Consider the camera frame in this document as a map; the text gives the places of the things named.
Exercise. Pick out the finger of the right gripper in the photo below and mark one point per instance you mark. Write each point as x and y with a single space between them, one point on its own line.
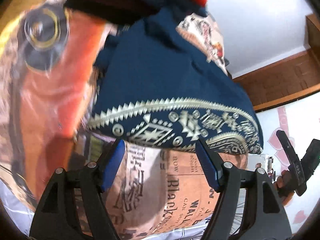
294 178

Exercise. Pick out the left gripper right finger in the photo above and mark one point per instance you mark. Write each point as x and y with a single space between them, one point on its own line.
264 216

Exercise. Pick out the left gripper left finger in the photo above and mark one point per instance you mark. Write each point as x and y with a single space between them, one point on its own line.
56 215

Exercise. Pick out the navy patterned hooded jacket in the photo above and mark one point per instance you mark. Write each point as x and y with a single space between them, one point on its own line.
164 84

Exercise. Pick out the wooden door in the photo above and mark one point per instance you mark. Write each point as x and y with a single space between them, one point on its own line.
289 79

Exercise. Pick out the printed bed blanket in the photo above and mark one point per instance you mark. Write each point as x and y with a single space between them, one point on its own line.
49 82

